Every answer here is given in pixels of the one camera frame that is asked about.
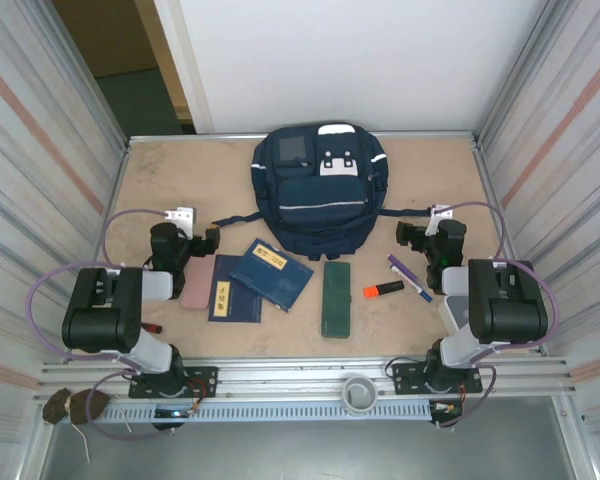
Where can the purple marker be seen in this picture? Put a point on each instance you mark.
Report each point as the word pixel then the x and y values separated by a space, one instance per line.
pixel 400 266

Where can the pink eraser block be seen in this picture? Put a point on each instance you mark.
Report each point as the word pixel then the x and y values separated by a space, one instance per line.
pixel 197 285

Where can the orange black highlighter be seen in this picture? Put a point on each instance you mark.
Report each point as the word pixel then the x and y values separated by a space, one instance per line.
pixel 390 287

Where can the white blue pen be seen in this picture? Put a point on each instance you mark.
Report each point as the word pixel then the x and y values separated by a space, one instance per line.
pixel 420 291

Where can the navy notebook small yellow label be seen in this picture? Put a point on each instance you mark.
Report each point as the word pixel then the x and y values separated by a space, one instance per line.
pixel 230 300

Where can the navy notebook large yellow label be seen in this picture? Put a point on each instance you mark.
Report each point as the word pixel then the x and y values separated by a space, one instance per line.
pixel 275 275

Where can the navy blue backpack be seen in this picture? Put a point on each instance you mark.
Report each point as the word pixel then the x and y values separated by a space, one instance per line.
pixel 320 200

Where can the green pencil case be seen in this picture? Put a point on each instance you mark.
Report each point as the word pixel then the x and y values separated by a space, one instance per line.
pixel 336 300

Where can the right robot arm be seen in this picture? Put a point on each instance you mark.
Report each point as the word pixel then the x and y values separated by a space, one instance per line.
pixel 510 310

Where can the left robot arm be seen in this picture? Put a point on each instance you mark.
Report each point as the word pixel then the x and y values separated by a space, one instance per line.
pixel 100 310

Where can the white grey scale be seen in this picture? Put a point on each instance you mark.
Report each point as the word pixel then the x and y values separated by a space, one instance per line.
pixel 455 310

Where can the aluminium table edge bar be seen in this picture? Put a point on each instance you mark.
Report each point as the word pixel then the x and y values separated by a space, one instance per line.
pixel 170 137

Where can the black controller board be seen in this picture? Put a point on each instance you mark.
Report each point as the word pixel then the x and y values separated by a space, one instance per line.
pixel 445 410
pixel 172 414

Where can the brown cloth bundle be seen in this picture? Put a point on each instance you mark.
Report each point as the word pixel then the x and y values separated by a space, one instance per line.
pixel 87 404

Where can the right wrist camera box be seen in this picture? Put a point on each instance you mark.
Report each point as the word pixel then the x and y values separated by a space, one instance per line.
pixel 437 217

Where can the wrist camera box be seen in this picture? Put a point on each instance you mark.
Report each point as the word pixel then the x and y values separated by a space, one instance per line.
pixel 182 217
pixel 437 217

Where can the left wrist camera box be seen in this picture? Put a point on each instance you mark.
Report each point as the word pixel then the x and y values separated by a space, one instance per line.
pixel 182 217

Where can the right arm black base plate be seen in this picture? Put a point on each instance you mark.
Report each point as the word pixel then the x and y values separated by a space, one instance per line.
pixel 407 372

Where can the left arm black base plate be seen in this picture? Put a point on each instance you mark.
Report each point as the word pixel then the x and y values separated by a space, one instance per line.
pixel 205 381

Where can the aluminium mounting rail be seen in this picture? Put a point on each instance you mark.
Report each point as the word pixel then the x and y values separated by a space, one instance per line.
pixel 300 372

